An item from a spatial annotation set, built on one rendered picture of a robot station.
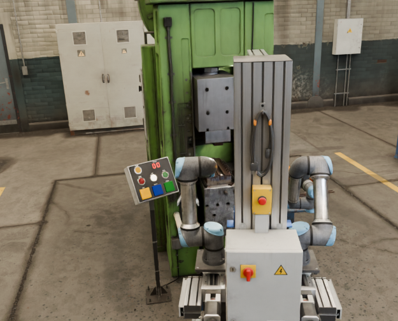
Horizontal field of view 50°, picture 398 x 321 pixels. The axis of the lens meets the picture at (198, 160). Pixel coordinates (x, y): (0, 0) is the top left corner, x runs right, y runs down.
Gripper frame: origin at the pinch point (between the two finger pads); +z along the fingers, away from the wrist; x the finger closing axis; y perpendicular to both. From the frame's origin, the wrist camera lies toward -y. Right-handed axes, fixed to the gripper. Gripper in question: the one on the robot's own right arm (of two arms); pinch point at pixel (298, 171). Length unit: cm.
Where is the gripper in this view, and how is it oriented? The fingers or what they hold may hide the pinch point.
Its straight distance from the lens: 319.0
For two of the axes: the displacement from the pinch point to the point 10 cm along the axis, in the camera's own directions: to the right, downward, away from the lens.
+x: 10.0, -0.6, 0.6
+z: -0.8, -3.3, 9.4
